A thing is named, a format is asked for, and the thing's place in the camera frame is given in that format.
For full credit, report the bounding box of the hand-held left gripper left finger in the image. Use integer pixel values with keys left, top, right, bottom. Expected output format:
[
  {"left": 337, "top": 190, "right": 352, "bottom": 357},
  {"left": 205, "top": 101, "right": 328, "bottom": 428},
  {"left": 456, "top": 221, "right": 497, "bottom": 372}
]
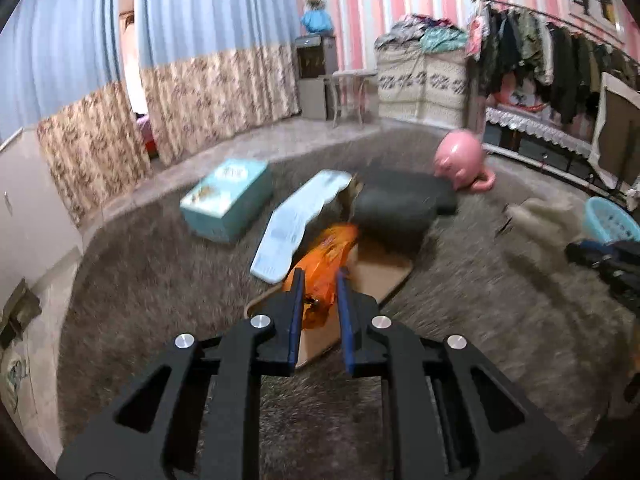
[{"left": 56, "top": 268, "right": 307, "bottom": 480}]

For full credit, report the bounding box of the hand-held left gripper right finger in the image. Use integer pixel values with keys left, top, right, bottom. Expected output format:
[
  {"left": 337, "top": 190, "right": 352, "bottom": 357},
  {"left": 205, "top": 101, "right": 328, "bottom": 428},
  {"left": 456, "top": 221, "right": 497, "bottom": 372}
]
[{"left": 336, "top": 268, "right": 586, "bottom": 480}]

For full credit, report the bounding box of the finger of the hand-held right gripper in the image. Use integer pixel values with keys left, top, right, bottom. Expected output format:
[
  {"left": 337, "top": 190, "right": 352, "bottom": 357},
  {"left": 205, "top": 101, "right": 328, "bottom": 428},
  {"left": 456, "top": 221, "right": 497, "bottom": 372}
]
[
  {"left": 595, "top": 257, "right": 640, "bottom": 311},
  {"left": 565, "top": 239, "right": 640, "bottom": 265}
]

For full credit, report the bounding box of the light blue plastic basket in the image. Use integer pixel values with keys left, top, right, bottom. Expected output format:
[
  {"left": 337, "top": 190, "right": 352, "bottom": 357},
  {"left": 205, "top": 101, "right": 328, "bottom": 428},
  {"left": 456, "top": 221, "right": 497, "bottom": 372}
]
[{"left": 582, "top": 196, "right": 640, "bottom": 243}]

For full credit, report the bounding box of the orange snack packet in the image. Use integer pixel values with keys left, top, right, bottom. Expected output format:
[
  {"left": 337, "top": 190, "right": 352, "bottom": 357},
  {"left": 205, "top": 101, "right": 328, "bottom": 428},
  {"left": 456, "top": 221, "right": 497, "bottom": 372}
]
[{"left": 282, "top": 222, "right": 361, "bottom": 331}]

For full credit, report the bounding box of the white and blue paper strip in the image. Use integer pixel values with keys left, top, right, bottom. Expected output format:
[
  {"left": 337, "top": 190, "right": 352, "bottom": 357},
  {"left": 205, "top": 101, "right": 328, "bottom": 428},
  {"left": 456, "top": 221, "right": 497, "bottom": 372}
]
[{"left": 250, "top": 170, "right": 353, "bottom": 283}]

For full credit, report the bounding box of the shaggy brown rug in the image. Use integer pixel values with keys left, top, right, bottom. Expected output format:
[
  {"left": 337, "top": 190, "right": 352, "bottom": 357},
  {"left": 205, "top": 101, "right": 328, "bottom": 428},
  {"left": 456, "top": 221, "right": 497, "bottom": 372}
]
[{"left": 55, "top": 127, "right": 640, "bottom": 480}]

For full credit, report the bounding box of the brown board with cream edge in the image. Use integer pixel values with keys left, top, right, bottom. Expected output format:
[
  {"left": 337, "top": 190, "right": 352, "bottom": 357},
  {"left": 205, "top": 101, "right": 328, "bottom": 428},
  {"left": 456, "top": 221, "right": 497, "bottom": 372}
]
[{"left": 587, "top": 72, "right": 640, "bottom": 191}]

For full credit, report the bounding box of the black zip case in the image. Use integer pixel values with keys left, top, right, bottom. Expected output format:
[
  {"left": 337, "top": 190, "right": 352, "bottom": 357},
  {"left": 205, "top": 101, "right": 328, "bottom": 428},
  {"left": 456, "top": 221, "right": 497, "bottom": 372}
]
[{"left": 350, "top": 168, "right": 458, "bottom": 253}]

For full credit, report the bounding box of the low cabinet with lace cover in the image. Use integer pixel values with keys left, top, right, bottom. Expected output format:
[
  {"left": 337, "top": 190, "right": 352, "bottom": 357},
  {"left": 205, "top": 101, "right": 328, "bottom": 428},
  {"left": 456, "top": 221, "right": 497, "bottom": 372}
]
[{"left": 482, "top": 105, "right": 616, "bottom": 196}]

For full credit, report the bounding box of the teal tissue box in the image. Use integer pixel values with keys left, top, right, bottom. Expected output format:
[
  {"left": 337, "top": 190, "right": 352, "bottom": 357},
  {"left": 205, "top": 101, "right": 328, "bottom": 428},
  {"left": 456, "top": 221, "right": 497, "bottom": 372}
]
[{"left": 179, "top": 158, "right": 273, "bottom": 244}]

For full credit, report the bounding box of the pink piggy bank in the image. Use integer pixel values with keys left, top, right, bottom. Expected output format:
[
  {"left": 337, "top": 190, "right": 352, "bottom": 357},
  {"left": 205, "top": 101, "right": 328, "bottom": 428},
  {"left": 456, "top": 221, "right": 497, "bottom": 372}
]
[{"left": 433, "top": 129, "right": 497, "bottom": 192}]

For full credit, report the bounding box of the row of hanging clothes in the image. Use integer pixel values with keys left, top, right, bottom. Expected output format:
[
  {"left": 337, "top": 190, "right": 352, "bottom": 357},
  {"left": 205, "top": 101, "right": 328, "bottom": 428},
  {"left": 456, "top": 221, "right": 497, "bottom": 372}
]
[{"left": 480, "top": 2, "right": 640, "bottom": 126}]

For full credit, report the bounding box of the cloth covered cabinet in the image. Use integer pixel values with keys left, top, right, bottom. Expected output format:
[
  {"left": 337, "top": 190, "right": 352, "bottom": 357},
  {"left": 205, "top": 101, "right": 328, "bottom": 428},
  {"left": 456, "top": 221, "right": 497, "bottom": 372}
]
[{"left": 376, "top": 47, "right": 473, "bottom": 128}]

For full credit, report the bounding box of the grey water dispenser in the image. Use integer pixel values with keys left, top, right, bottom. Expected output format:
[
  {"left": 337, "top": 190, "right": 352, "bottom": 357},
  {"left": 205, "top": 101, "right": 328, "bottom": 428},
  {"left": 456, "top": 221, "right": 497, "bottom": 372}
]
[{"left": 295, "top": 33, "right": 338, "bottom": 121}]

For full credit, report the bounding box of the small round side table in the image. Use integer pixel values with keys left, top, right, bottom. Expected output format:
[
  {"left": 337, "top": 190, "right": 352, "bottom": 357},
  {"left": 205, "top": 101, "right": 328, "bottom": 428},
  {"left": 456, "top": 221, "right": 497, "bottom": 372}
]
[{"left": 320, "top": 70, "right": 377, "bottom": 128}]

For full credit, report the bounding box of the pink hanging bag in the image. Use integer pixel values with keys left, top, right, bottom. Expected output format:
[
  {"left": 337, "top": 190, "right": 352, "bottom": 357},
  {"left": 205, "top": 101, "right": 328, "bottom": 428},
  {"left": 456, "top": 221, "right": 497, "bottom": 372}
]
[{"left": 465, "top": 12, "right": 488, "bottom": 58}]

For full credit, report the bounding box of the metal clothes rack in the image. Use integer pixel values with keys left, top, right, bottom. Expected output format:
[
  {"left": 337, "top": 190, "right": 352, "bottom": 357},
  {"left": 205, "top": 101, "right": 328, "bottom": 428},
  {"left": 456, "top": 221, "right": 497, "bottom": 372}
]
[{"left": 470, "top": 0, "right": 640, "bottom": 131}]

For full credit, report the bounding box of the brown box on floor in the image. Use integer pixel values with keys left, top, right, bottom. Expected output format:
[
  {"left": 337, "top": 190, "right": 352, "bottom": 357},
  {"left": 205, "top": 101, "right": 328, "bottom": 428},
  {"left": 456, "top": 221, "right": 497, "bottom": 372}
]
[{"left": 0, "top": 280, "right": 42, "bottom": 348}]

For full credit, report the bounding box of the pile of folded clothes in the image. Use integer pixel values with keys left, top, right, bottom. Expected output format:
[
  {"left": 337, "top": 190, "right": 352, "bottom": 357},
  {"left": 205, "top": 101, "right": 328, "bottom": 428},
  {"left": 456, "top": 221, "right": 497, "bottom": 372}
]
[{"left": 375, "top": 14, "right": 471, "bottom": 53}]

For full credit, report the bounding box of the white cabinet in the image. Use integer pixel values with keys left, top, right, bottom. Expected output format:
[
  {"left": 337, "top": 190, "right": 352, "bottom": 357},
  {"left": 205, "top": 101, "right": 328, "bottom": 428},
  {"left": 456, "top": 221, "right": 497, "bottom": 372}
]
[{"left": 0, "top": 127, "right": 83, "bottom": 311}]

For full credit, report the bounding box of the blue and floral curtain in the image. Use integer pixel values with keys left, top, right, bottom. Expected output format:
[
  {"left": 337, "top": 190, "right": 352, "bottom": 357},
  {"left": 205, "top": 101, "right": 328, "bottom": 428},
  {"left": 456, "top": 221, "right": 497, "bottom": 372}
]
[
  {"left": 134, "top": 0, "right": 301, "bottom": 166},
  {"left": 0, "top": 0, "right": 151, "bottom": 226}
]

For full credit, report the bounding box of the blue cloth bottle cover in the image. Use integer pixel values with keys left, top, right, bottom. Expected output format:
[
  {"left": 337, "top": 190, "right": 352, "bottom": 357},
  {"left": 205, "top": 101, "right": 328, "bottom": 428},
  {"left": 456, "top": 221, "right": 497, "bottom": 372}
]
[{"left": 300, "top": 10, "right": 335, "bottom": 35}]

